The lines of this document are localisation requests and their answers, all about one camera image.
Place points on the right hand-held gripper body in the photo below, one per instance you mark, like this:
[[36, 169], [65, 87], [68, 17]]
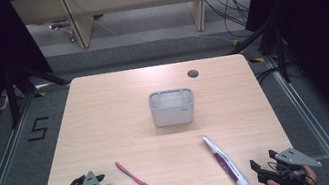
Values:
[[291, 166]]

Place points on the white purple toothpaste tube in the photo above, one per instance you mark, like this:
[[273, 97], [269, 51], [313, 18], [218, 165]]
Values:
[[226, 163]]

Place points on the person's right hand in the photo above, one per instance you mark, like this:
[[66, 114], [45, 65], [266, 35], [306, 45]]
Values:
[[310, 176]]

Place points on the pink toothbrush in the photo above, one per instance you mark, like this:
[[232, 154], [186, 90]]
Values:
[[134, 178]]

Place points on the grey plastic holder box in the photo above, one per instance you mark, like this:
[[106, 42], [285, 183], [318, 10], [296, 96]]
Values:
[[172, 113]]

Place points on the black metal stand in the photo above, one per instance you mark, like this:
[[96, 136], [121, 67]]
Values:
[[12, 97], [281, 52]]

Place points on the small bottle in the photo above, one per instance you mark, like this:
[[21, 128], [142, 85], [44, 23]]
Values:
[[70, 34]]

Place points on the pink object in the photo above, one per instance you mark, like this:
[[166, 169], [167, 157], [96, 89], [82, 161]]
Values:
[[58, 24]]

